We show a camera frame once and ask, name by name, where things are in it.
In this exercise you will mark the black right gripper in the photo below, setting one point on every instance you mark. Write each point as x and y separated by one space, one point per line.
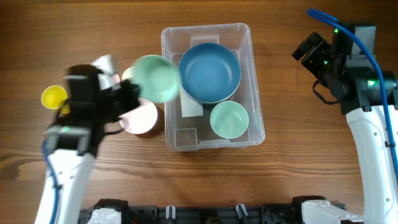
308 61

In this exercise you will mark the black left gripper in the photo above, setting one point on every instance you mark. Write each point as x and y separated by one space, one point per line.
133 91

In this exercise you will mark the cream plastic cup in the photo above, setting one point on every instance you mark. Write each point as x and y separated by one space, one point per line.
128 73

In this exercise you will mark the pink small bowl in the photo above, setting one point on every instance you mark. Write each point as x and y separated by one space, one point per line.
142 121

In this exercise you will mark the mint green bowl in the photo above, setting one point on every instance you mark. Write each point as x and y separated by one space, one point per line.
229 119
157 77

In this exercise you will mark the yellow plastic cup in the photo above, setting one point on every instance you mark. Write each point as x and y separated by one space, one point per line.
53 97

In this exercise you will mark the dark blue bowl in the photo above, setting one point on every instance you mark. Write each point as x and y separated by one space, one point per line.
210 73

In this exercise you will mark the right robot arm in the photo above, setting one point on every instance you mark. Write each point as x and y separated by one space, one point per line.
343 68

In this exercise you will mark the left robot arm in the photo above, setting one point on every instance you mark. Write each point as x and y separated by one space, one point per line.
71 142

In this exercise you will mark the white paper label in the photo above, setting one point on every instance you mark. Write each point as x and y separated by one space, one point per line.
189 107

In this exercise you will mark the clear plastic storage bin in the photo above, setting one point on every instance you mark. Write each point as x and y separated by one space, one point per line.
194 133

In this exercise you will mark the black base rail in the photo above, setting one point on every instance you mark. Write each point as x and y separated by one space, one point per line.
263 214

